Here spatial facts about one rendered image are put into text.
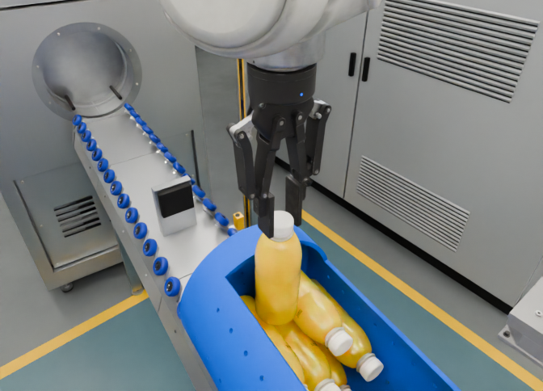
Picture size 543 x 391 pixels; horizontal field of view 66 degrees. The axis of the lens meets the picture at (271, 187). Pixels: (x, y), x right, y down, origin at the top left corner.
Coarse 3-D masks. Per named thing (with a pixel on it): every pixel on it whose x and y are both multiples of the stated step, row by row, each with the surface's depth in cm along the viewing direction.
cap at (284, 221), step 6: (276, 216) 58; (282, 216) 58; (288, 216) 58; (276, 222) 57; (282, 222) 57; (288, 222) 57; (276, 228) 57; (282, 228) 57; (288, 228) 57; (276, 234) 57; (282, 234) 57; (288, 234) 58
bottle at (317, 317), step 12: (300, 288) 72; (312, 288) 72; (300, 300) 71; (312, 300) 70; (324, 300) 70; (300, 312) 70; (312, 312) 68; (324, 312) 68; (336, 312) 69; (300, 324) 70; (312, 324) 68; (324, 324) 67; (336, 324) 68; (312, 336) 68; (324, 336) 67
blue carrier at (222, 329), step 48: (240, 240) 69; (192, 288) 69; (240, 288) 78; (336, 288) 80; (192, 336) 69; (240, 336) 59; (384, 336) 71; (240, 384) 57; (288, 384) 52; (384, 384) 72; (432, 384) 64
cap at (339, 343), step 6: (342, 330) 67; (336, 336) 66; (342, 336) 66; (348, 336) 66; (330, 342) 66; (336, 342) 66; (342, 342) 65; (348, 342) 67; (330, 348) 66; (336, 348) 65; (342, 348) 66; (348, 348) 68; (336, 354) 66; (342, 354) 67
